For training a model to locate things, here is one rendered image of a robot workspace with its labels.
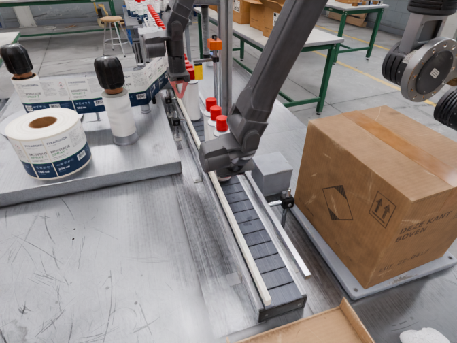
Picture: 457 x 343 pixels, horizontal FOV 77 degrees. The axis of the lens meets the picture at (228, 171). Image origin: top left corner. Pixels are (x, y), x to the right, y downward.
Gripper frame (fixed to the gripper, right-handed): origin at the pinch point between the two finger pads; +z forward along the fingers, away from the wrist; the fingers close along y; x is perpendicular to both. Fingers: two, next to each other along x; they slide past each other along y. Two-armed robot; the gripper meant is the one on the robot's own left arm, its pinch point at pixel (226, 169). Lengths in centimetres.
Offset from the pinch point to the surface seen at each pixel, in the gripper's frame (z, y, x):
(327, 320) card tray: -19.4, -8.3, 39.7
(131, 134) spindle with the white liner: 22.3, 25.4, -24.0
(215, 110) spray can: -6.4, 0.9, -16.0
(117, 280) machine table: -3.7, 32.9, 22.2
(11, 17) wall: 552, 259, -559
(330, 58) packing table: 135, -162, -119
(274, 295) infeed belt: -18.9, 1.4, 32.1
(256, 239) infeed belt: -9.9, -0.4, 20.8
